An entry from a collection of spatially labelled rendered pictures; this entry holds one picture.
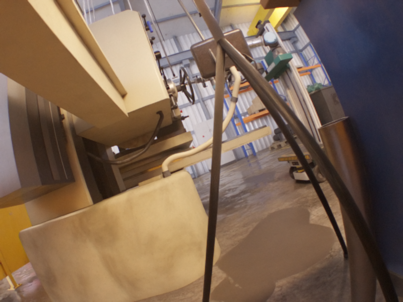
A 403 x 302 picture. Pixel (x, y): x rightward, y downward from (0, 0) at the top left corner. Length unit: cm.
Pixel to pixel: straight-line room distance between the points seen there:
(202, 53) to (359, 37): 98
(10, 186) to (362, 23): 108
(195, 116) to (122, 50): 817
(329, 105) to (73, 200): 227
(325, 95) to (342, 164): 178
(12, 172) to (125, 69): 95
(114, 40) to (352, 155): 151
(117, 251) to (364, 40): 124
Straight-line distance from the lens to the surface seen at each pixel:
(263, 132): 257
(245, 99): 1023
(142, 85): 134
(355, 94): 49
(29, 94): 110
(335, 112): 224
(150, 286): 122
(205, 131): 875
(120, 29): 163
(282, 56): 203
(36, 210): 148
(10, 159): 87
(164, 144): 216
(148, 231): 108
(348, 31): 47
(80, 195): 126
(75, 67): 69
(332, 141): 45
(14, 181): 85
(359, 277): 63
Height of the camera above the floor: 62
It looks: 2 degrees up
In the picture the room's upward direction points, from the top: 21 degrees counter-clockwise
